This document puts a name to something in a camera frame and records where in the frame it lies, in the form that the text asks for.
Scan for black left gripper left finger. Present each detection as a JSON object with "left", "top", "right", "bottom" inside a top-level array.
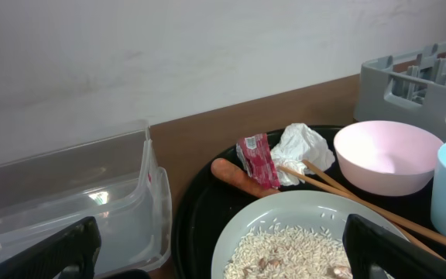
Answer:
[{"left": 0, "top": 216, "right": 101, "bottom": 279}]

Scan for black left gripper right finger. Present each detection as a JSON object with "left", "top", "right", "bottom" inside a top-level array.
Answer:
[{"left": 342, "top": 214, "right": 446, "bottom": 279}]

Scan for wooden chopstick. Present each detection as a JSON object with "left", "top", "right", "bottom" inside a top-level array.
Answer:
[
  {"left": 278, "top": 166, "right": 446, "bottom": 246},
  {"left": 303, "top": 160, "right": 445, "bottom": 260}
]

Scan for grey plate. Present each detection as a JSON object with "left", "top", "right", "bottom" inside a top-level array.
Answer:
[{"left": 211, "top": 191, "right": 400, "bottom": 278}]

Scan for pink bowl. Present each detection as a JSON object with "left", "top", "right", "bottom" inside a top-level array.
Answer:
[{"left": 334, "top": 121, "right": 443, "bottom": 197}]

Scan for white napkin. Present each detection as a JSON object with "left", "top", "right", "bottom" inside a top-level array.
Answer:
[{"left": 270, "top": 123, "right": 335, "bottom": 186}]

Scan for red snack wrapper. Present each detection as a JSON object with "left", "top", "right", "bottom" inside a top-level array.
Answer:
[{"left": 235, "top": 133, "right": 280, "bottom": 189}]

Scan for orange sausage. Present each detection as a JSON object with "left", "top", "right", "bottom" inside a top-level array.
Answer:
[{"left": 211, "top": 158, "right": 280, "bottom": 198}]

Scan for clear plastic waste bin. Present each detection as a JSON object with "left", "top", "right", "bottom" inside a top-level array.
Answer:
[{"left": 0, "top": 120, "right": 172, "bottom": 277}]

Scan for grey dishwasher rack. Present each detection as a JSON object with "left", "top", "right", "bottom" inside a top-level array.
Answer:
[{"left": 354, "top": 41, "right": 446, "bottom": 142}]

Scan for rice and peanut leftovers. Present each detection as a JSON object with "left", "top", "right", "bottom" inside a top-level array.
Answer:
[{"left": 221, "top": 223, "right": 353, "bottom": 279}]

